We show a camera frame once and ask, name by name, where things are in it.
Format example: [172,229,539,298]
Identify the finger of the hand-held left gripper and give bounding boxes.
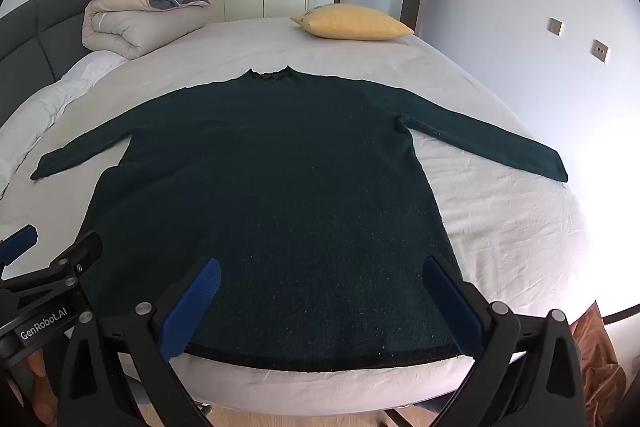
[0,231,104,303]
[0,224,39,266]

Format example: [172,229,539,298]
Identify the dark green sweater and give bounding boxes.
[30,66,569,370]

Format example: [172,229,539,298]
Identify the folded beige duvet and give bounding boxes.
[81,0,212,60]

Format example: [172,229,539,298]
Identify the bed with white sheet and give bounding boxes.
[0,17,592,414]

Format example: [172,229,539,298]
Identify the yellow pillow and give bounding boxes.
[290,4,415,42]

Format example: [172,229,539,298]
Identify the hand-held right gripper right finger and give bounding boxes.
[422,253,586,427]

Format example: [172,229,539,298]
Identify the person's left hand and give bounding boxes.
[24,351,58,426]

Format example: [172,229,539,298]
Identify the white bed pillow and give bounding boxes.
[0,49,129,198]

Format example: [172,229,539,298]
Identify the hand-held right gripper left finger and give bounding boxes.
[59,257,223,427]

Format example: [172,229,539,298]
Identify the dark grey padded headboard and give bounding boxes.
[0,0,116,128]

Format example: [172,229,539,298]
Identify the orange cloth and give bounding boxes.
[570,301,629,427]

